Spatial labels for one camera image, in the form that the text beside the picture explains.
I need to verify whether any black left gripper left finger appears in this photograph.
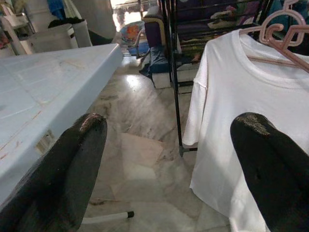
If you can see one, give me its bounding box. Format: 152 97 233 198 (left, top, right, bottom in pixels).
0 112 108 232

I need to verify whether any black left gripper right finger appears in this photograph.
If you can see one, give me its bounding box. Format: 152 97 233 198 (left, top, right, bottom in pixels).
230 112 309 232

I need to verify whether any pink plastic hanger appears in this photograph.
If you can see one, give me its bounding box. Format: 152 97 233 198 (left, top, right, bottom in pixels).
238 0 309 72

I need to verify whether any white t-shirt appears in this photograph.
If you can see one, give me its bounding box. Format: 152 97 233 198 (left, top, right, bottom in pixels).
182 28 309 232

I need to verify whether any white plastic folding table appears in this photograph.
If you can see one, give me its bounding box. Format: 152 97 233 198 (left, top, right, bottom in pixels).
0 43 135 224

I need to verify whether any black metal clothes rack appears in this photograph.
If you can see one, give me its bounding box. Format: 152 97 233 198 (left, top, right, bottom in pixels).
159 0 276 157

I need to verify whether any white plastic bin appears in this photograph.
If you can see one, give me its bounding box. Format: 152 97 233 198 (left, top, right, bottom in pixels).
28 23 79 54

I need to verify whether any navy blue cloth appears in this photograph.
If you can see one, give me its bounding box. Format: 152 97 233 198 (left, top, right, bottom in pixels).
139 45 194 78

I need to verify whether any purple patterned cloth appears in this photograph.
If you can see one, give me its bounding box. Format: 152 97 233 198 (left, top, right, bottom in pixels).
177 0 273 58

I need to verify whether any colourful printed kids tub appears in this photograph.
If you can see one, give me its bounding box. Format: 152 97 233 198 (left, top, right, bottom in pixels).
119 20 145 55

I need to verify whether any purple chair yellow trim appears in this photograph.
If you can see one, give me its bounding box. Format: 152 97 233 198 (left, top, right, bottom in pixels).
143 6 169 49

